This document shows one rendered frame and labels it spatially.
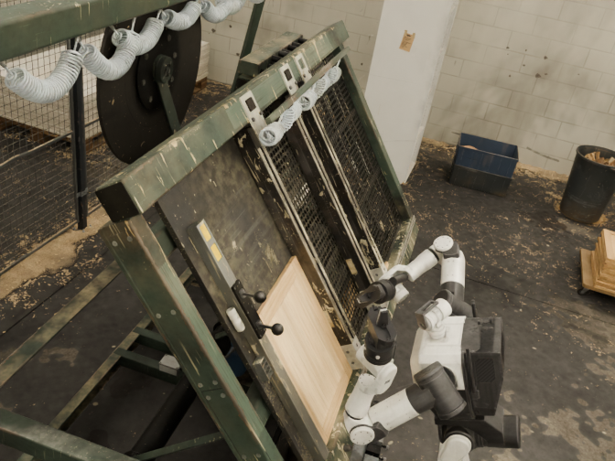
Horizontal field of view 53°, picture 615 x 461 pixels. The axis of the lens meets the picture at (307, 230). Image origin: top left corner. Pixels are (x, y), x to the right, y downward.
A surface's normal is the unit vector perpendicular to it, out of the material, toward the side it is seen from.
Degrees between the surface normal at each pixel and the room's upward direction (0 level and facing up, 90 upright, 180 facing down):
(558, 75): 90
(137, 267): 90
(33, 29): 90
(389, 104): 90
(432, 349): 23
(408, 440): 0
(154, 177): 56
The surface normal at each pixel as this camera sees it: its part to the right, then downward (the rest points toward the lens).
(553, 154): -0.33, 0.45
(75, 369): 0.15, -0.84
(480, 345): -0.23, -0.88
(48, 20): 0.94, 0.28
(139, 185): 0.87, -0.25
